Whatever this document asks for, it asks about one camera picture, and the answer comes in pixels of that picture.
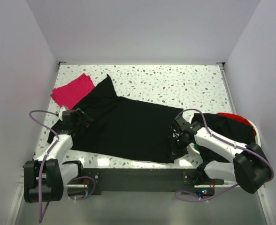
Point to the red garment in basket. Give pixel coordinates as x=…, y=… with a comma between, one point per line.
x=239, y=119

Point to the black clothes in basket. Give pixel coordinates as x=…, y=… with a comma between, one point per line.
x=228, y=128

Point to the folded pink red t shirt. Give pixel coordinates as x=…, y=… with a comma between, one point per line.
x=70, y=94

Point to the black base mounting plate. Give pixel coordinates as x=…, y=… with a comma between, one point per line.
x=140, y=180

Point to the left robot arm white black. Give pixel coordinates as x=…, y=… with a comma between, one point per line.
x=53, y=159

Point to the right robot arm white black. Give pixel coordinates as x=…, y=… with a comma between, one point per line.
x=246, y=164

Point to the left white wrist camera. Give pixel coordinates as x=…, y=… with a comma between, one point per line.
x=60, y=112

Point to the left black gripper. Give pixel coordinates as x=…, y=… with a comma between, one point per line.
x=85, y=122

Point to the aluminium frame rail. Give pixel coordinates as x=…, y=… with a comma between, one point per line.
x=247, y=178

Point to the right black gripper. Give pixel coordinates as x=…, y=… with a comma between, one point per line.
x=177, y=153

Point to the black t shirt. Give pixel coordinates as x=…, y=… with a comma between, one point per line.
x=126, y=128

